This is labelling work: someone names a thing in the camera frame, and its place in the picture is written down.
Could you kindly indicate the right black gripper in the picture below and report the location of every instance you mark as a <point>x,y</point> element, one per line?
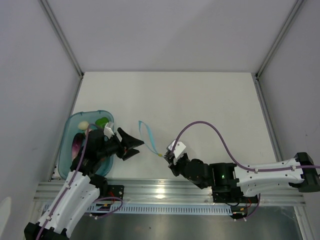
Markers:
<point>173,165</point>

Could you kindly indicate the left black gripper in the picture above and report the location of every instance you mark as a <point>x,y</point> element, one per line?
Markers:
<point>127,142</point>

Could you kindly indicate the clear zip top bag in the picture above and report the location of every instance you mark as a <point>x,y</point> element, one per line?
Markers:
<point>152,145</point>

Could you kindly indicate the green toy bell pepper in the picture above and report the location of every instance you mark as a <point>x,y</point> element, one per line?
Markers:
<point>102,122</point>

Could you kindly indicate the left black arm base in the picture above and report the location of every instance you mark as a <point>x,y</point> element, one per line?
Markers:
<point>112,191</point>

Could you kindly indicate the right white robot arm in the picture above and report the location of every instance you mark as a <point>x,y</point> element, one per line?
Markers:
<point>229,180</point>

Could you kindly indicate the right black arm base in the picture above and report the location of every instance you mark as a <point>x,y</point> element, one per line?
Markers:
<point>233,197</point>

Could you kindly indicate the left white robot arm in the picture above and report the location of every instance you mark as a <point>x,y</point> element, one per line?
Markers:
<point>83,186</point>

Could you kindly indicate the white toy egg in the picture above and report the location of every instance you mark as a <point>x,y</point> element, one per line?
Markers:
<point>83,125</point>

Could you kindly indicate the purple toy eggplant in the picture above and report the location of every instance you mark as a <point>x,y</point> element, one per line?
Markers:
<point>76,145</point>

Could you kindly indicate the teal plastic tray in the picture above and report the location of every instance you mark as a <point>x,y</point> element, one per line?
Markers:
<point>70,130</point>

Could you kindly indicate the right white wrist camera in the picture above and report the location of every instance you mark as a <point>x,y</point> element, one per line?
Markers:
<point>176,150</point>

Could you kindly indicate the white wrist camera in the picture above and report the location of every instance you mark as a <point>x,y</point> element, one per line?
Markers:
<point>108,130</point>
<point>176,150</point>

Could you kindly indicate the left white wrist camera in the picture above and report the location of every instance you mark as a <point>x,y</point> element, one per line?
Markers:
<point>108,130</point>

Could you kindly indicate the white slotted cable duct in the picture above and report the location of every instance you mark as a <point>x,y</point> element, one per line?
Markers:
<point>175,209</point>

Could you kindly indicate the aluminium mounting rail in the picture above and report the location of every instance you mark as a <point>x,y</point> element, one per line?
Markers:
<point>174,192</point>

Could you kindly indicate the left aluminium frame post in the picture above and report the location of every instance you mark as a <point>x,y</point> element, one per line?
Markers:
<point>56,27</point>

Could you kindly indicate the aluminium frame post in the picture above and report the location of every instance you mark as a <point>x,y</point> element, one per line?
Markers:
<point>283,31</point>
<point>56,27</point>

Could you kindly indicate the right aluminium frame post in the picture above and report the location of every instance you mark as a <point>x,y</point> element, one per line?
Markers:
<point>283,31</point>

